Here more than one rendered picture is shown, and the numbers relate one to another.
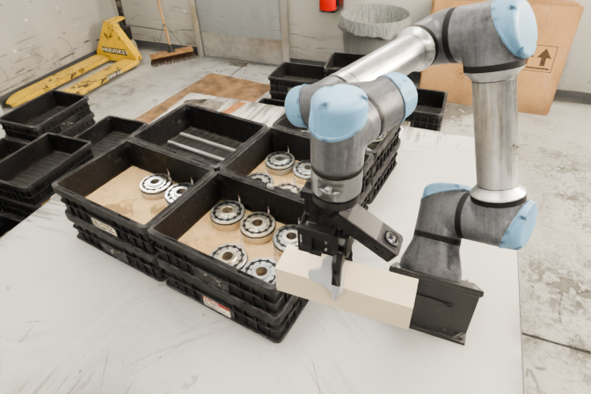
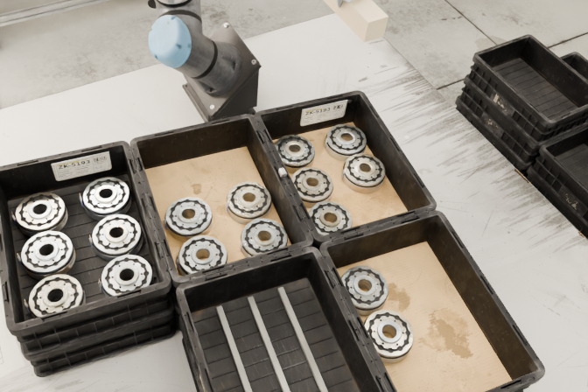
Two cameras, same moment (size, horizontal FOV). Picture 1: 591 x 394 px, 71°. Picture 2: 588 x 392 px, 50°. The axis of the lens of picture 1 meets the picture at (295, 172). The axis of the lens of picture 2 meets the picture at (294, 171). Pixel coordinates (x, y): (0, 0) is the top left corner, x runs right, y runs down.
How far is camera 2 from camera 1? 1.81 m
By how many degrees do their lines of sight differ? 90
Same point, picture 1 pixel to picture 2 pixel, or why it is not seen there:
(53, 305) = (534, 318)
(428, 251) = (226, 48)
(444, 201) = (192, 27)
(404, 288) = not seen: outside the picture
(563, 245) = not seen: outside the picture
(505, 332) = not seen: hidden behind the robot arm
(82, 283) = not seen: hidden behind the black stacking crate
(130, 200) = (429, 342)
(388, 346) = (273, 103)
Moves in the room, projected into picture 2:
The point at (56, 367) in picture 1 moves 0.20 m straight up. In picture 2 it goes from (528, 248) to (561, 201)
